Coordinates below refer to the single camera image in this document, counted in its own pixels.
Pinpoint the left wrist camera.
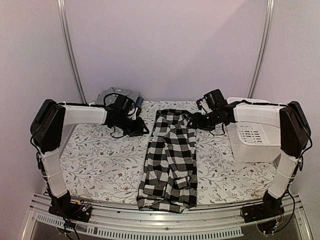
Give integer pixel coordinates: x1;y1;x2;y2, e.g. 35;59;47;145
113;94;136;117

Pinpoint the black white checkered shirt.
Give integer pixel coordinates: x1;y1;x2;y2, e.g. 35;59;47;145
136;109;198;213

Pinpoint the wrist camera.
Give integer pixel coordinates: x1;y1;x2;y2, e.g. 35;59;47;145
113;94;136;117
196;89;228;111

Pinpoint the white plastic basket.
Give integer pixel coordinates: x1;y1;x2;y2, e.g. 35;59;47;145
226;97;285;163

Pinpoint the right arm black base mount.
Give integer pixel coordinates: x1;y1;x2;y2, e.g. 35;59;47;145
240;201;285;223

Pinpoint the grey polo shirt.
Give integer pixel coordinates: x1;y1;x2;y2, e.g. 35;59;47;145
95;87;141;106

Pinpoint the floral patterned table cloth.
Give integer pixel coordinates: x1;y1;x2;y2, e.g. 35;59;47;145
60;101;276;206

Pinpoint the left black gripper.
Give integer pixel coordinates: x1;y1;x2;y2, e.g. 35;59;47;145
113;114;150;138

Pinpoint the aluminium front rail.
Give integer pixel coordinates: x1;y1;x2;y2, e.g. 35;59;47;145
21;193;315;240

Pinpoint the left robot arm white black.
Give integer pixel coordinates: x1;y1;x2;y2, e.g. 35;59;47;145
30;95;149;217

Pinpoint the aluminium frame post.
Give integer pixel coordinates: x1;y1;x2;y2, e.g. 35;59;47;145
247;0;275;99
56;0;88;104

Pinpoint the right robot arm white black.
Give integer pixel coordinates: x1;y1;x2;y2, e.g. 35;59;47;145
191;99;313;218

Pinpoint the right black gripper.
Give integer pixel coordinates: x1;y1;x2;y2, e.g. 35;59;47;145
187;109;221;131

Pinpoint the right aluminium frame post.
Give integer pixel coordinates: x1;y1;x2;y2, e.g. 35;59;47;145
247;0;275;99

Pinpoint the blue checkered shirt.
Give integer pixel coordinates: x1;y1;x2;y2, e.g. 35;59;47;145
135;96;144;109

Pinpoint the left aluminium frame post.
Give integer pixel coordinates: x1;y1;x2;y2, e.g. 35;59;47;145
56;0;88;104

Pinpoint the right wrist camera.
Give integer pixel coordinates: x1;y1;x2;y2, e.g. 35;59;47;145
196;89;228;111

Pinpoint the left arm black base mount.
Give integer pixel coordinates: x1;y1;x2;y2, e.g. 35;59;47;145
48;199;92;223

